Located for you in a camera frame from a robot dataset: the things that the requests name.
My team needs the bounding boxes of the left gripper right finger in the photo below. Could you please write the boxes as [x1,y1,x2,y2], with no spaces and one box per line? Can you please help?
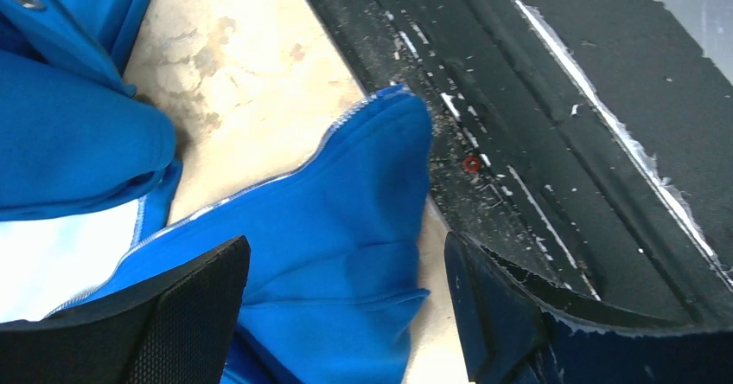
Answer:
[444,232,732,383]

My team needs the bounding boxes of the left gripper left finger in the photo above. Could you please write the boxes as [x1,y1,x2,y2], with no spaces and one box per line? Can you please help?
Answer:
[1,236,250,383]

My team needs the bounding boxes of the blue zip jacket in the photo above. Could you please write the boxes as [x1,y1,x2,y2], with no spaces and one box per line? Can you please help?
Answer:
[1,0,431,383]

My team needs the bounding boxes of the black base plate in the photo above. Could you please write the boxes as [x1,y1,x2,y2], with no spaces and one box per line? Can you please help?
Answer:
[308,0,732,329]

